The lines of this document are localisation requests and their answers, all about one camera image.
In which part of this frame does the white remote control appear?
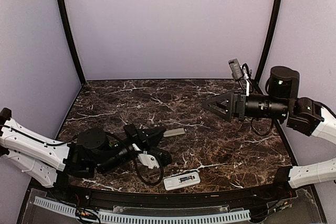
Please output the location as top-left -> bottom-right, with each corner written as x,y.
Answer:
163,172 -> 201,191

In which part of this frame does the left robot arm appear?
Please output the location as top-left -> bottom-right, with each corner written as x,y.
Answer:
1,108 -> 172,201

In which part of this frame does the black frame post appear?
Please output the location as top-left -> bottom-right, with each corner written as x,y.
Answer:
254,0 -> 281,85
57,0 -> 86,85

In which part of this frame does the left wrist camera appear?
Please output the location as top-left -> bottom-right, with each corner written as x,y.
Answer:
138,148 -> 172,169

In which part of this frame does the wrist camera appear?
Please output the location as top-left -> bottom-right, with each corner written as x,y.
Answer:
228,59 -> 251,96
138,148 -> 172,169

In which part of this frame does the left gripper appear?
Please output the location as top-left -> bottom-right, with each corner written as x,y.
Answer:
97,123 -> 167,176

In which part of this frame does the white slotted cable duct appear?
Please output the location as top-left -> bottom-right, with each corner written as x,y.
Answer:
33,196 -> 251,223

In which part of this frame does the left black frame post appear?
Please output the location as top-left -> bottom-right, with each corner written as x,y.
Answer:
57,0 -> 86,85

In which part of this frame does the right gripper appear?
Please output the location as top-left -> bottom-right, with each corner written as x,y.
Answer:
202,89 -> 289,121

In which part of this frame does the grey battery cover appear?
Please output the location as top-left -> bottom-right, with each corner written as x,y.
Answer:
163,128 -> 185,137

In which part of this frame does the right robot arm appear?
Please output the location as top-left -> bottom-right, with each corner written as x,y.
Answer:
202,66 -> 335,200

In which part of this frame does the AA battery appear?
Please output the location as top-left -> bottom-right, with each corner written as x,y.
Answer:
179,176 -> 195,184

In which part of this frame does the black front rail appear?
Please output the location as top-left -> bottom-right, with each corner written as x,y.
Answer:
31,176 -> 313,210

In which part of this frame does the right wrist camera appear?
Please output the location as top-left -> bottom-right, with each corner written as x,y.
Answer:
228,59 -> 251,96

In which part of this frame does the right black frame post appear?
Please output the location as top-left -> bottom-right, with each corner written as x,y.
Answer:
254,0 -> 281,85

